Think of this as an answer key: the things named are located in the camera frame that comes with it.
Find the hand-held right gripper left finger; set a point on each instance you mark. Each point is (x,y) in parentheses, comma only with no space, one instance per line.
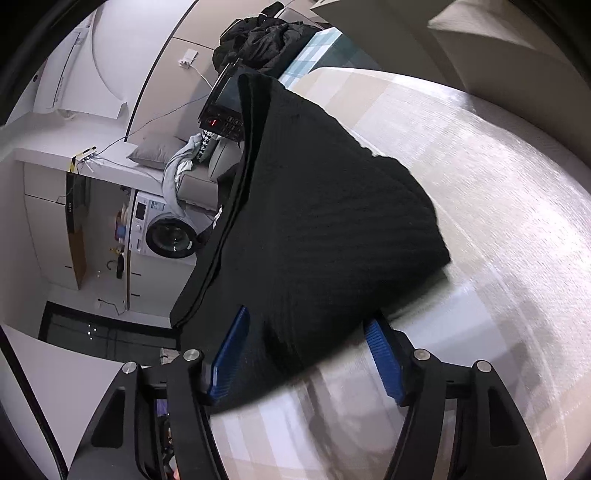
(228,355)

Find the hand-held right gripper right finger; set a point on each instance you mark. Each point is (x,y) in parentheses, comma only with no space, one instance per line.
(385,364)

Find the black t-shirt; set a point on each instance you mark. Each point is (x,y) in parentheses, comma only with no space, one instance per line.
(314,221)

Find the white washing machine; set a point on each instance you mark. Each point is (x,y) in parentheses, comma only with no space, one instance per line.
(171,235)

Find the dark glass door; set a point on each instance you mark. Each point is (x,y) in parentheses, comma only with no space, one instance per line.
(92,332)

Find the beige sofa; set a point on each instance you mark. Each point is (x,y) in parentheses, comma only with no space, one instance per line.
(198,189)

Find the light blue cloth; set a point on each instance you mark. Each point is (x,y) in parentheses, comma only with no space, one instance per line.
(173,180)

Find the houndstooth pillow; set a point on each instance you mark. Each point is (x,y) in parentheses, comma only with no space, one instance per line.
(206,147)

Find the white upper cabinet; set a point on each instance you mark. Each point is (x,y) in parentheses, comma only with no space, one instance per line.
(46,240)

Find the grey cushion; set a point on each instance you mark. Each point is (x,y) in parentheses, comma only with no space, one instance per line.
(157,150)

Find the black device with red display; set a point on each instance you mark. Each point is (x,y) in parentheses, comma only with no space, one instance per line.
(221,110)

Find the white power strip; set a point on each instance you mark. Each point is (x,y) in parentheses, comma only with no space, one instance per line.
(87,154)

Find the teal checked cloth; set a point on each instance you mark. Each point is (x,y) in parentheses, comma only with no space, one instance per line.
(323,55)

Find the black jacket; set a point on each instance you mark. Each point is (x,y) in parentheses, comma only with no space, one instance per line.
(268,41)

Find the white wall outlet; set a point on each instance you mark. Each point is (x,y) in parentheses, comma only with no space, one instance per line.
(188,57)

